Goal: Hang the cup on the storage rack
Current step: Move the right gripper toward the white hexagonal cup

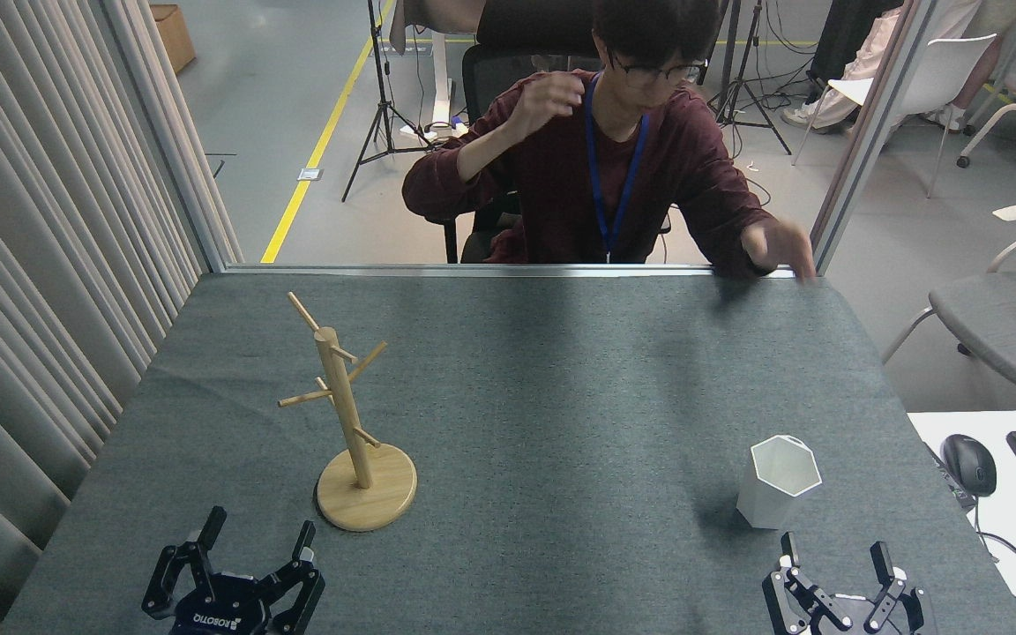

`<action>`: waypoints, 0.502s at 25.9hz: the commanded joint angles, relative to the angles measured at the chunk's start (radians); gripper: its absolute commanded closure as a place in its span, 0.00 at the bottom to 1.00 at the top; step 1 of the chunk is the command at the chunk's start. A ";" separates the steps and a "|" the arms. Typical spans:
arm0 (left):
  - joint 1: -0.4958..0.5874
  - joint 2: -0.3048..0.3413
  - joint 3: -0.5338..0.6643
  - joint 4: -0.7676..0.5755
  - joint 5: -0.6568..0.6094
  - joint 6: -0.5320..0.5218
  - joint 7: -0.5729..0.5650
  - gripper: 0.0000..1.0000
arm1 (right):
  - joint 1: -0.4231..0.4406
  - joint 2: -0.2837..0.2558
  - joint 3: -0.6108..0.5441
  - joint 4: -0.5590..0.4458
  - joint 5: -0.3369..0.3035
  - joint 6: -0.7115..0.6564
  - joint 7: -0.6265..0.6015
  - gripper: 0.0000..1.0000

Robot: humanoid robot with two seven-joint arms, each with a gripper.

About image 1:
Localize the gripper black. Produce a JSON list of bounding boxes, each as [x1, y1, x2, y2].
[[762, 532, 930, 635], [142, 505, 326, 635]]

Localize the white hexagonal cup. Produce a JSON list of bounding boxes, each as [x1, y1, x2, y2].
[[736, 435, 824, 530]]

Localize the wooden cup rack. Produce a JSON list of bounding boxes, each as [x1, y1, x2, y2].
[[278, 292, 418, 533]]

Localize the person's left hand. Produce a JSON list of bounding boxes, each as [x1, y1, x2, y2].
[[742, 219, 818, 281]]

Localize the person's right hand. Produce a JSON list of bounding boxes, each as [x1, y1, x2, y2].
[[504, 72, 586, 142]]

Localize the black flat device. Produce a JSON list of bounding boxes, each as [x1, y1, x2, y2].
[[924, 441, 976, 511]]

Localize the black computer mouse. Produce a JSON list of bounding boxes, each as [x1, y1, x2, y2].
[[941, 434, 997, 497]]

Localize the grey cushioned chair with armrest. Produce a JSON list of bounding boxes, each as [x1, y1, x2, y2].
[[880, 202, 1016, 408]]

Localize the grey felt table cloth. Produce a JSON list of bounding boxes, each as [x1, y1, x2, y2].
[[0, 272, 1016, 635]]

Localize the grey pleated curtain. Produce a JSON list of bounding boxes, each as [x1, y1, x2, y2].
[[0, 0, 244, 635]]

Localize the black tripod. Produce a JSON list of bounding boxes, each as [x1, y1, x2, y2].
[[706, 0, 793, 156], [342, 0, 438, 203]]

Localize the white plastic chair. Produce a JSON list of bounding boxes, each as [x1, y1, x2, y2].
[[792, 34, 998, 198]]

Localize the seated background person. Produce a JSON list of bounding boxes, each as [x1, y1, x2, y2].
[[781, 0, 1003, 133]]

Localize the cardboard box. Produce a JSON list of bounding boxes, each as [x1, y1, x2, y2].
[[150, 4, 197, 74]]

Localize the black-framed glasses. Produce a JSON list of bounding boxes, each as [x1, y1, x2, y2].
[[607, 53, 708, 87]]

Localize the black office chair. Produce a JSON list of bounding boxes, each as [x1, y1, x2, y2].
[[444, 0, 672, 264]]

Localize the silver aluminium post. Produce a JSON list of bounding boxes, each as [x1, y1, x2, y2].
[[98, 0, 231, 270], [808, 0, 937, 276]]

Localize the blue lanyard with badge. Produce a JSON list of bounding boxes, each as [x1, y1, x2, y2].
[[584, 72, 651, 264]]

